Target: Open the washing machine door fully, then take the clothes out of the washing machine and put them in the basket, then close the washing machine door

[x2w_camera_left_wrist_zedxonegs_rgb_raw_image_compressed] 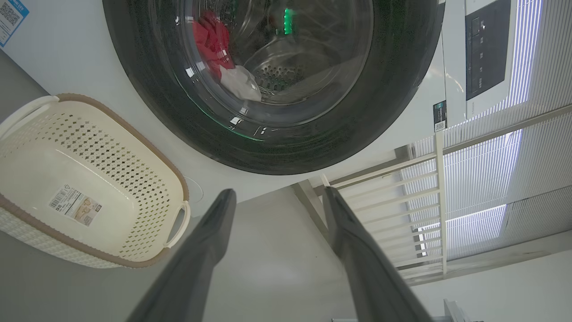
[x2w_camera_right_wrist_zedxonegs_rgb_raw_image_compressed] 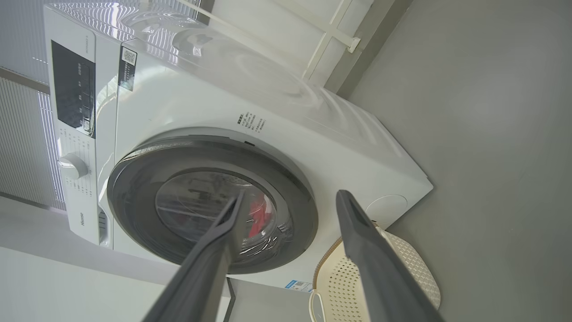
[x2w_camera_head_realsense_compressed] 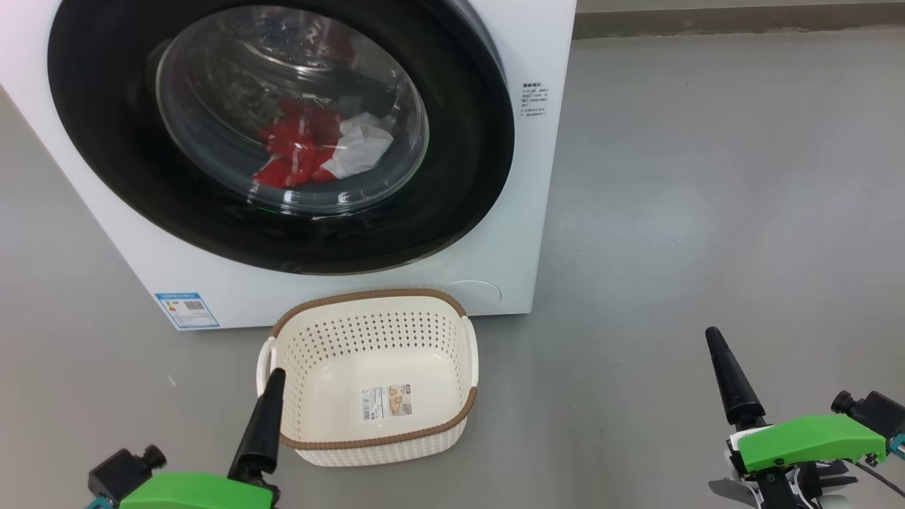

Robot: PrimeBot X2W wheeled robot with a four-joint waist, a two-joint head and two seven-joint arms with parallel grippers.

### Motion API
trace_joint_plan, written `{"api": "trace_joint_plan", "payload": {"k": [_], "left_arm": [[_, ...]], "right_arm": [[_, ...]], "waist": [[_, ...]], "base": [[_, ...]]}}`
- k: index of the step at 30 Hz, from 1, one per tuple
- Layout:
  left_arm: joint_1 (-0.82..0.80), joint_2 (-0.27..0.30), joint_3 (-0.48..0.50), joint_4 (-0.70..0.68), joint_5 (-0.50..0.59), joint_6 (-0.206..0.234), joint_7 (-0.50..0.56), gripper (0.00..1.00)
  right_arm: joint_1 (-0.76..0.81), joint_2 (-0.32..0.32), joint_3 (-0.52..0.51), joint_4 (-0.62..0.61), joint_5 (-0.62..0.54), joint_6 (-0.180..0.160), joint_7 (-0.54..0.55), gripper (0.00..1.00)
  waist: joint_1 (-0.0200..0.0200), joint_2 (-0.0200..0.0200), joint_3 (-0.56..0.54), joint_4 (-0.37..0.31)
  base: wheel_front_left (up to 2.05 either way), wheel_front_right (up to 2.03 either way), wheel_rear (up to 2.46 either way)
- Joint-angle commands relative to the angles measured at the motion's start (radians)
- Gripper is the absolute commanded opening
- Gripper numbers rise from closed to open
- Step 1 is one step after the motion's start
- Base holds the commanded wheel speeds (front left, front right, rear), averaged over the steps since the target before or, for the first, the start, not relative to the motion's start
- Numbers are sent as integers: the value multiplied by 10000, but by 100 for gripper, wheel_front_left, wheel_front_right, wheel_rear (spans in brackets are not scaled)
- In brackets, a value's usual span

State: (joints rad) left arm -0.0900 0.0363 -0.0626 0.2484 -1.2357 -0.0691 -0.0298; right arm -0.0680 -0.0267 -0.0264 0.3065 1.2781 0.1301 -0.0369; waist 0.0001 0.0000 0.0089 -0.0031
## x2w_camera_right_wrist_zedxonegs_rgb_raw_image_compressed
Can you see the blue energy label sticker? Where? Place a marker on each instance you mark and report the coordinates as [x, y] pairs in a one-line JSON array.
[[298, 286]]

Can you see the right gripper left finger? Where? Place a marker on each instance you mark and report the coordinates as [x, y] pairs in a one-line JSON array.
[[201, 273]]

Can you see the white front-load washing machine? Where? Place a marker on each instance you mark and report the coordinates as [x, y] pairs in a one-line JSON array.
[[201, 103]]

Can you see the round drain filter cover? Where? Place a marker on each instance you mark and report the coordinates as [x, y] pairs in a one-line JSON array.
[[386, 211]]

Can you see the cream perforated laundry basket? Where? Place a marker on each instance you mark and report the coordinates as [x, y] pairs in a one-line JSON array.
[[411, 264]]

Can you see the dark round glass washer door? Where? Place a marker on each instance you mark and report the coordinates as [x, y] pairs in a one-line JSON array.
[[134, 201]]

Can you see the mostly red garment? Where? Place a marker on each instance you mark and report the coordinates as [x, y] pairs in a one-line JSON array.
[[260, 219]]

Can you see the dark display control panel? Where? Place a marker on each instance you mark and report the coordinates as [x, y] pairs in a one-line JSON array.
[[71, 89]]

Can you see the grey window blinds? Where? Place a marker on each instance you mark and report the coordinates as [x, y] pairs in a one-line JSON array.
[[22, 134]]

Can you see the white washing machine dial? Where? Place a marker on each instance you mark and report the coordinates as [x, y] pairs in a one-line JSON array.
[[73, 166]]

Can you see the QR code sticker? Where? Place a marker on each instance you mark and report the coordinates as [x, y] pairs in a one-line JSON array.
[[128, 67]]

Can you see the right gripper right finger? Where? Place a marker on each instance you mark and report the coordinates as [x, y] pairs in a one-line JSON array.
[[375, 268]]

